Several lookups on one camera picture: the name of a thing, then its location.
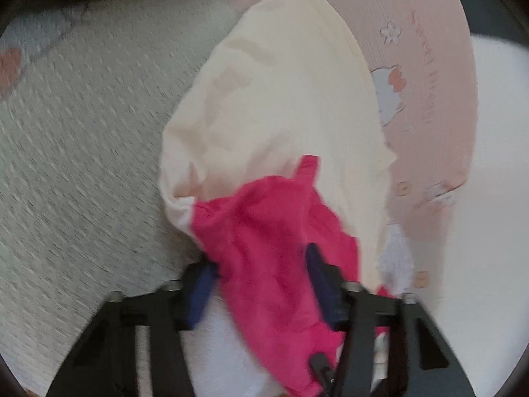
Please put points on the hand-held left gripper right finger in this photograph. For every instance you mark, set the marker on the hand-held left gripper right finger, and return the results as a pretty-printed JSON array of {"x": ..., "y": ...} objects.
[{"x": 320, "y": 281}]

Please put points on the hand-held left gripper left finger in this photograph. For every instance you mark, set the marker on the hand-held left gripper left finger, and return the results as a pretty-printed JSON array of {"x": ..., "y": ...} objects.
[{"x": 200, "y": 293}]

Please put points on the magenta garment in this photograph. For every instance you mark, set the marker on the magenta garment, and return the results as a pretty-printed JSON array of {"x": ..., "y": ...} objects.
[{"x": 268, "y": 235}]

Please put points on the white printed garment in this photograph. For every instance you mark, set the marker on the white printed garment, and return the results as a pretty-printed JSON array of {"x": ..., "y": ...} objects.
[{"x": 399, "y": 256}]

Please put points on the cream garment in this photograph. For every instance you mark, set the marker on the cream garment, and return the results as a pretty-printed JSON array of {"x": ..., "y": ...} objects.
[{"x": 281, "y": 91}]

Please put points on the pink cartoon cat printed blanket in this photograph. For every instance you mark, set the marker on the pink cartoon cat printed blanket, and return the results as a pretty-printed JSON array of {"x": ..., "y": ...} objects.
[{"x": 82, "y": 132}]

